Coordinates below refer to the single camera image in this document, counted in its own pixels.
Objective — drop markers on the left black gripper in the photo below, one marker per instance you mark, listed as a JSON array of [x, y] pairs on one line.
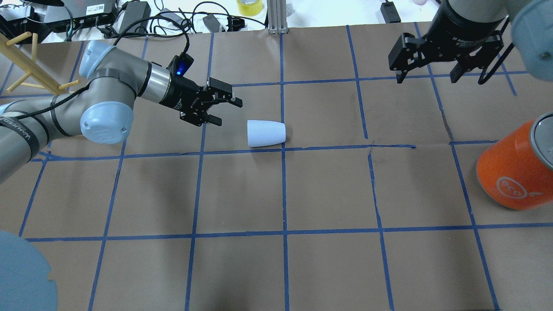
[[176, 96]]

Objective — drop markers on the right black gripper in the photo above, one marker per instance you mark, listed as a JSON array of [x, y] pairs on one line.
[[462, 26]]

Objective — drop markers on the white plastic cup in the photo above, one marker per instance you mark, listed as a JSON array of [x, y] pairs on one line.
[[263, 133]]

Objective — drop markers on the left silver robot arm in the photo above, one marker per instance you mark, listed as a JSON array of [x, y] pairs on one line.
[[102, 112]]

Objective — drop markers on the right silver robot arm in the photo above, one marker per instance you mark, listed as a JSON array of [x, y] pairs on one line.
[[385, 60]]

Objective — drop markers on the yellow tape roll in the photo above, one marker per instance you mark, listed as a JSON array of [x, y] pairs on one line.
[[249, 7]]

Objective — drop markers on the black power adapter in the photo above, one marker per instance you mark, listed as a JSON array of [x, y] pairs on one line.
[[133, 11]]

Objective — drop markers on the orange cylindrical bin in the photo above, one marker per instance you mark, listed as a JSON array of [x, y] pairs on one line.
[[517, 171]]

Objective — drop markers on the wooden mug tree stand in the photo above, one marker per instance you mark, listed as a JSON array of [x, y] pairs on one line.
[[34, 75]]

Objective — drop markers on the aluminium frame post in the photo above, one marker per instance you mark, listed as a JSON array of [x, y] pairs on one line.
[[277, 17]]

